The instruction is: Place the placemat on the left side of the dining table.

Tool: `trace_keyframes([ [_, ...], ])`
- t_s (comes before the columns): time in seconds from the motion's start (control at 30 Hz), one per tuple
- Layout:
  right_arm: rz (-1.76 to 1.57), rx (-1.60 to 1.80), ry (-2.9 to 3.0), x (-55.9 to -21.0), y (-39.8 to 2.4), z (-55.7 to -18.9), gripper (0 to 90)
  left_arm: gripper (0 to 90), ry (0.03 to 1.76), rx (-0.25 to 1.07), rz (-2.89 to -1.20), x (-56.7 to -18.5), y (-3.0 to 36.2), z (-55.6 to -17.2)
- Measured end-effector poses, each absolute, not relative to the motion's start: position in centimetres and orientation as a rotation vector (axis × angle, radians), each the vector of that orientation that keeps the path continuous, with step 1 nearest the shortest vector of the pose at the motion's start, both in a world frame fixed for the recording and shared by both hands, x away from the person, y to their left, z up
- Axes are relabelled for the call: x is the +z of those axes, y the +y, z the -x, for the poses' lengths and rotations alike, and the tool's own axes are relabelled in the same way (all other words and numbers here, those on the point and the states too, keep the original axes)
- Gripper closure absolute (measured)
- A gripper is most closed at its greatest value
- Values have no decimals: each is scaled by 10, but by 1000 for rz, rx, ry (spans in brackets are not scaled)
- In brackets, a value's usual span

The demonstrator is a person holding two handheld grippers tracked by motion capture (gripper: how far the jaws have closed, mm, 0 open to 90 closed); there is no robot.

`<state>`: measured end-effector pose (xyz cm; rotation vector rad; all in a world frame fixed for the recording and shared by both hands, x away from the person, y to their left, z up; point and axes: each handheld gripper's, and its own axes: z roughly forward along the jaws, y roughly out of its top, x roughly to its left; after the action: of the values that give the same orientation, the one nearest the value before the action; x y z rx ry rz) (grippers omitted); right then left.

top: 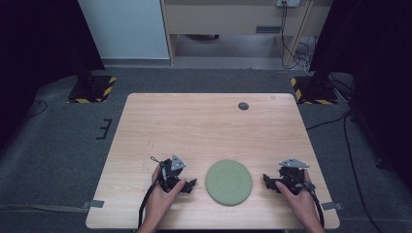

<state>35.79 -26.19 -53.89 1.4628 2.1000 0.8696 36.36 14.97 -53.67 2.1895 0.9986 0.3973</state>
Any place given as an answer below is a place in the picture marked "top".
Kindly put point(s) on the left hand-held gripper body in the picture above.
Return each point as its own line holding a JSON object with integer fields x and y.
{"x": 170, "y": 176}

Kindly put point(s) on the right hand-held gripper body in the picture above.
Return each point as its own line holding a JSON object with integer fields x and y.
{"x": 293, "y": 176}

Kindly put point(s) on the green round plate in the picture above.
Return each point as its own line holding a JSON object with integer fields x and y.
{"x": 228, "y": 183}

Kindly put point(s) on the person's left hand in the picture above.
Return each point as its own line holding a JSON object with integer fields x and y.
{"x": 160, "y": 202}

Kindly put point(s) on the person's right hand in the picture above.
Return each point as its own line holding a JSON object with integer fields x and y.
{"x": 299, "y": 204}

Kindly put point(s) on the grey round table grommet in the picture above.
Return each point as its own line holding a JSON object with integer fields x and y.
{"x": 243, "y": 106}

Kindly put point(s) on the black stand base striped edge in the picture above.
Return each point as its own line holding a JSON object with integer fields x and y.
{"x": 312, "y": 93}
{"x": 92, "y": 92}

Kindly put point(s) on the grey floor strip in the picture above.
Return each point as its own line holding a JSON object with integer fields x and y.
{"x": 42, "y": 208}

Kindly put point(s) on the black curtain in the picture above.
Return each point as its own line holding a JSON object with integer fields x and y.
{"x": 372, "y": 64}
{"x": 39, "y": 48}

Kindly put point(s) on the grey label plate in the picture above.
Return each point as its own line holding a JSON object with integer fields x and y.
{"x": 268, "y": 29}

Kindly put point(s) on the white panel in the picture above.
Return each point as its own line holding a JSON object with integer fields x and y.
{"x": 126, "y": 29}

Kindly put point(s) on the grey power strip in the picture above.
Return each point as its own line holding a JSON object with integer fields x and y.
{"x": 288, "y": 2}

